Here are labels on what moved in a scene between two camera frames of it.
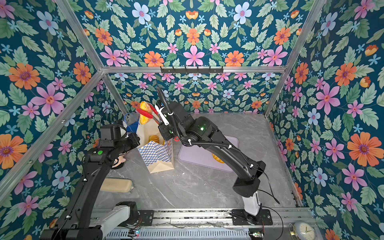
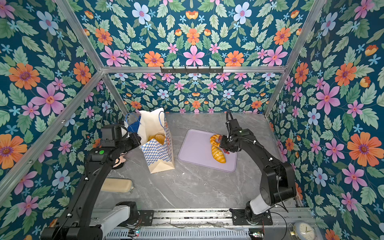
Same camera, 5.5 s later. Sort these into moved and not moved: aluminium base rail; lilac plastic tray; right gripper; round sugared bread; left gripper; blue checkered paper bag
Moved: right gripper; round sugared bread
Not moved: left gripper; aluminium base rail; blue checkered paper bag; lilac plastic tray
